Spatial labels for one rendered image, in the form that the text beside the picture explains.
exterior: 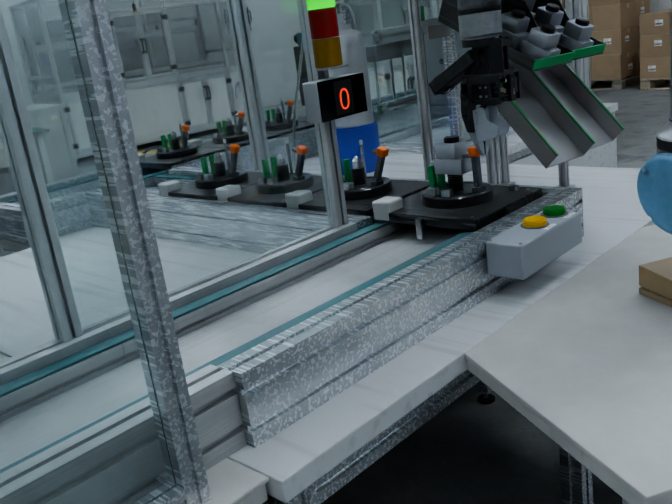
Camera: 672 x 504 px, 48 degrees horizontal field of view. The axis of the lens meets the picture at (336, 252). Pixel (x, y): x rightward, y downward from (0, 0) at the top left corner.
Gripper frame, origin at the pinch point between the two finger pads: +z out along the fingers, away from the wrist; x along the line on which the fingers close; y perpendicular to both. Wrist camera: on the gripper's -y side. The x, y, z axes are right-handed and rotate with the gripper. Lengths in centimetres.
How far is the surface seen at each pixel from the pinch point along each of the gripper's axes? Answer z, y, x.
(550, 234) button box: 12.3, 18.8, -9.7
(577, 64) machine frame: 2, -59, 164
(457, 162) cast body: 2.3, -3.8, -2.2
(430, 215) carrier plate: 10.3, -4.6, -11.3
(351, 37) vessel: -21, -80, 58
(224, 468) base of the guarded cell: 21, 12, -77
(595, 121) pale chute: 3.9, 0.5, 48.2
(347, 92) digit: -13.8, -15.3, -18.0
